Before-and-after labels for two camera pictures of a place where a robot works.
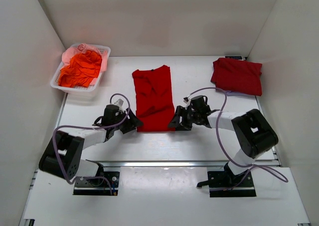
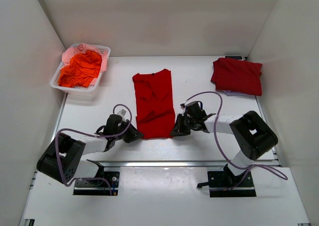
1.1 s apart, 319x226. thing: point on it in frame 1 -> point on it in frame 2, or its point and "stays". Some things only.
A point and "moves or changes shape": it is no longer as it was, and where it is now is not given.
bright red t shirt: x=154 y=100 moves or changes shape
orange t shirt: x=81 y=70 stays
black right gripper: x=186 y=118 -> x=184 y=124
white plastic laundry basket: x=81 y=69 stays
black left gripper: x=127 y=124 -> x=128 y=133
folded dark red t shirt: x=238 y=76 stays
